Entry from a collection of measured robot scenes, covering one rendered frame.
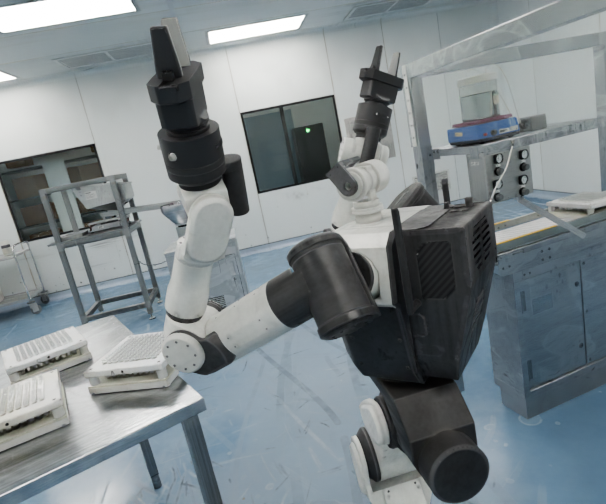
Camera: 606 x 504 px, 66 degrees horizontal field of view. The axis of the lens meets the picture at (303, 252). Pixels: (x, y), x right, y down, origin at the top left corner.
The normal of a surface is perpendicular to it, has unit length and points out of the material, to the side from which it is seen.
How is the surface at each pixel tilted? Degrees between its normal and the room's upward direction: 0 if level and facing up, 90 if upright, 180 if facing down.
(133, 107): 90
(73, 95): 90
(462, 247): 90
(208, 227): 114
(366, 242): 42
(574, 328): 90
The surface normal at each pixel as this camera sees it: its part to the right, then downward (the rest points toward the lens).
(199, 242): 0.40, 0.52
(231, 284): 0.16, 0.21
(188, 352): -0.22, 0.40
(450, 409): 0.00, -0.54
